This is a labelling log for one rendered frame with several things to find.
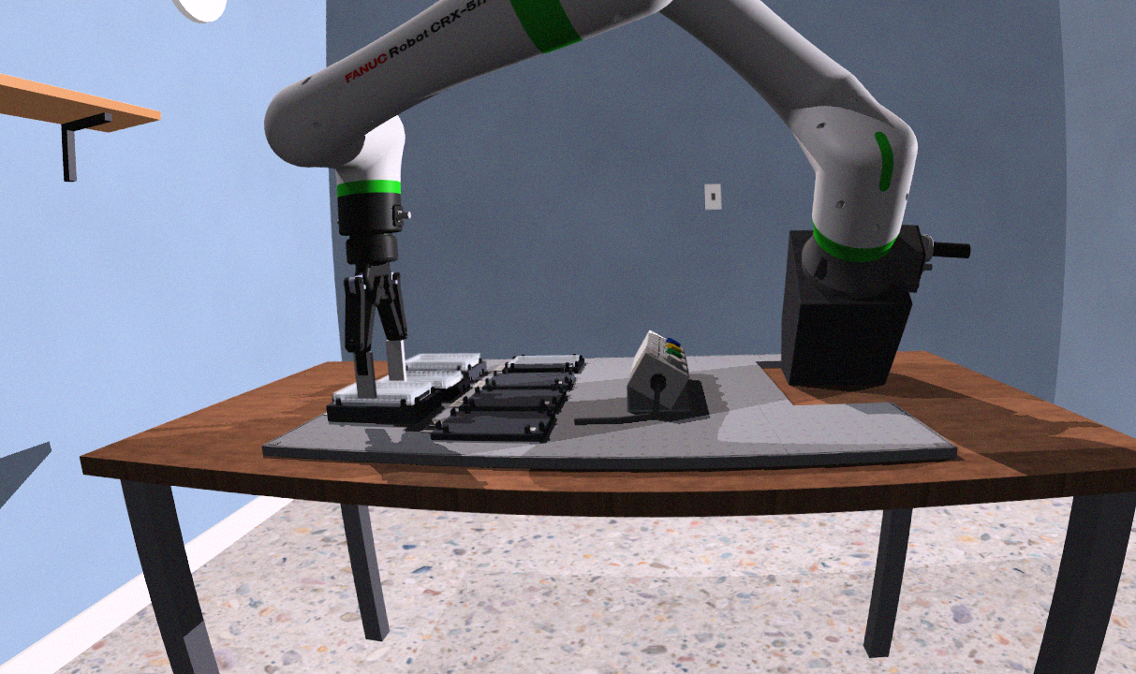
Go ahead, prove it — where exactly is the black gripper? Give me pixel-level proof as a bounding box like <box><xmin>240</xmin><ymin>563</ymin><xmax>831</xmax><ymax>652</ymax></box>
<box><xmin>344</xmin><ymin>236</ymin><xmax>407</xmax><ymax>399</ymax></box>

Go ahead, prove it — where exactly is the white button panel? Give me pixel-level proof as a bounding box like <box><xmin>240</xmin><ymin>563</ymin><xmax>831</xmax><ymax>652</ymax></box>
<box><xmin>574</xmin><ymin>330</ymin><xmax>690</xmax><ymax>424</ymax></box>

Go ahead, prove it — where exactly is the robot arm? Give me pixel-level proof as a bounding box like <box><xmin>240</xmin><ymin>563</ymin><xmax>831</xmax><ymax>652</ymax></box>
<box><xmin>264</xmin><ymin>0</ymin><xmax>970</xmax><ymax>299</ymax></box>

